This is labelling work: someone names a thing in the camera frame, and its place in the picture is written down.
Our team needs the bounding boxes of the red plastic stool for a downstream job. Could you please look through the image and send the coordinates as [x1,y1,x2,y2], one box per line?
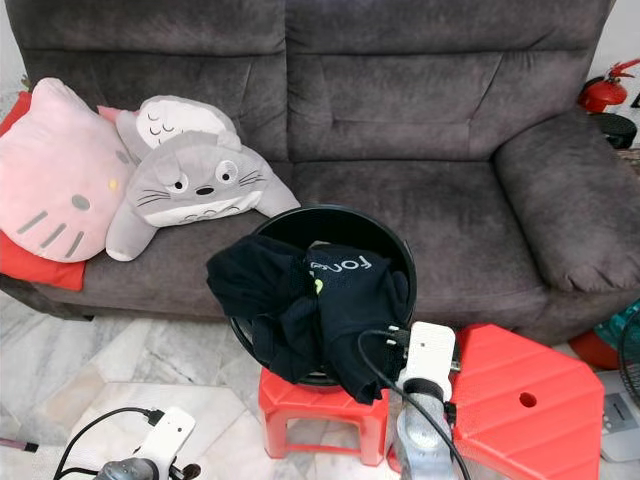
[257,362,403,467]
[387,321,607,480]

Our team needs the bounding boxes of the plain black shirt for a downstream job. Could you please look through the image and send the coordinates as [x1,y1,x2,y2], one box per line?
[206,235,327,385]

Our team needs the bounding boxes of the black plastic bucket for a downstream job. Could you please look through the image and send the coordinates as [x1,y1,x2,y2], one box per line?
[229,203,419,390]

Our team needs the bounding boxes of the grey Totoro plush open eyes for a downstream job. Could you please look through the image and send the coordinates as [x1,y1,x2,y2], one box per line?
[104,130,302,264]

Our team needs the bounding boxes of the pink cat face cushion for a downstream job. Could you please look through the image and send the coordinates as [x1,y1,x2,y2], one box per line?
[0,78,135,264]

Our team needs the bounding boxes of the grey Totoro plush closed eyes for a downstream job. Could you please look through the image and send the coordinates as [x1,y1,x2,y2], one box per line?
[114,95,242,161]

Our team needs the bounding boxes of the dark grey fabric sofa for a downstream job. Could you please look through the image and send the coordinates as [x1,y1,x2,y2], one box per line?
[0,0,640,348]

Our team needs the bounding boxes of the white electric floor fan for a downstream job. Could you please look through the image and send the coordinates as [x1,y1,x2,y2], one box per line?
[598,298,640,463]

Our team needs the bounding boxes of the red fire extinguisher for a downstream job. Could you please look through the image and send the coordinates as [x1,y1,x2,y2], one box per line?
[577,58,640,115]

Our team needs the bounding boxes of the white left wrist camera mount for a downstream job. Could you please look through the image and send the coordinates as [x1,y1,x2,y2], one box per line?
[141,405,198,469]

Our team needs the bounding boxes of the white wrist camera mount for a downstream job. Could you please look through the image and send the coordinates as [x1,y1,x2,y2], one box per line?
[399,320,459,403]
[141,405,198,469]

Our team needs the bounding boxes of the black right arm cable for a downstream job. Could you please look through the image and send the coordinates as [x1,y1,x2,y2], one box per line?
[356,327,473,480]

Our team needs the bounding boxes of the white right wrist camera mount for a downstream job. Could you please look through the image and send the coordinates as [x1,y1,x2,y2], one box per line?
[399,320,459,403]

